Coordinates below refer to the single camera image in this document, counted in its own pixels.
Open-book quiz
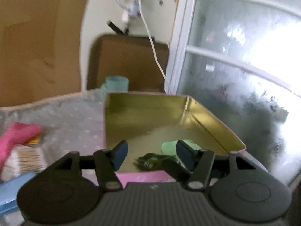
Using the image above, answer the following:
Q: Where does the green correction tape dispenser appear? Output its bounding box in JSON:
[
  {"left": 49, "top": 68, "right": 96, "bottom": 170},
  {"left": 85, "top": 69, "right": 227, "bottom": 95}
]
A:
[{"left": 134, "top": 153, "right": 180, "bottom": 171}]

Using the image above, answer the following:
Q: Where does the grey floral tablecloth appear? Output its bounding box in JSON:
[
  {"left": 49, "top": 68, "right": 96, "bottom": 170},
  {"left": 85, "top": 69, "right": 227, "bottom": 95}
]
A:
[{"left": 1, "top": 90, "right": 105, "bottom": 166}]

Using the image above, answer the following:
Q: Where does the pink gold-lined tin box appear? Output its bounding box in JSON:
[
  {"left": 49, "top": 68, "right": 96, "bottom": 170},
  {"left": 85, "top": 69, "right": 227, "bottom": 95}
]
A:
[{"left": 104, "top": 92, "right": 246, "bottom": 186}]

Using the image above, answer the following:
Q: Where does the yellow label card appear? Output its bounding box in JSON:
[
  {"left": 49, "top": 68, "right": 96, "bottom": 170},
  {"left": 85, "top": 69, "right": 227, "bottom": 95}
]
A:
[{"left": 25, "top": 135, "right": 41, "bottom": 145}]

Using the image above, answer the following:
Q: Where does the teal cloth roll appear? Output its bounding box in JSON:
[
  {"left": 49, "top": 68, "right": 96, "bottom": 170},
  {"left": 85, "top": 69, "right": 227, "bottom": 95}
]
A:
[{"left": 98, "top": 76, "right": 129, "bottom": 96}]

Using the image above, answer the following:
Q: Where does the cotton swab pack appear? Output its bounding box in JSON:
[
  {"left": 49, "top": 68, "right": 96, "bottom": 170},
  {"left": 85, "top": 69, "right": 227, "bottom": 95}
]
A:
[{"left": 1, "top": 145, "right": 47, "bottom": 181}]

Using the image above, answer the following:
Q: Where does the pink fuzzy sock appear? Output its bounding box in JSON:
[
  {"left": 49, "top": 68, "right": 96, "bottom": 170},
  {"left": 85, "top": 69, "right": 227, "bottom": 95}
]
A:
[{"left": 1, "top": 122, "right": 42, "bottom": 170}]

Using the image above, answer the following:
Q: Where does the brown chair back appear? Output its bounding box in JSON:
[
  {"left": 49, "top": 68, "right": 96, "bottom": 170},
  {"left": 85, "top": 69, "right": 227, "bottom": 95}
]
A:
[{"left": 87, "top": 34, "right": 164, "bottom": 92}]

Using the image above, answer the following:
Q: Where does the white framed glass door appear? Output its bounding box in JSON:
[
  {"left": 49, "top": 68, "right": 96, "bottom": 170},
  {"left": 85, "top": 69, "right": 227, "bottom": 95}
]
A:
[{"left": 166, "top": 0, "right": 300, "bottom": 185}]

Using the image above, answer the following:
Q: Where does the cardboard panel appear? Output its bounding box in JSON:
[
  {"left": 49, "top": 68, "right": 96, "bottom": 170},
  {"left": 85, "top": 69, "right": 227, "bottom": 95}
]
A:
[{"left": 1, "top": 0, "right": 87, "bottom": 107}]

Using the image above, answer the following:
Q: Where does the white power cable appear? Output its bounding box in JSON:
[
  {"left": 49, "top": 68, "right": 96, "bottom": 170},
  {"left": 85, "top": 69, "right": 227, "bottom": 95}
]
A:
[{"left": 137, "top": 0, "right": 175, "bottom": 95}]

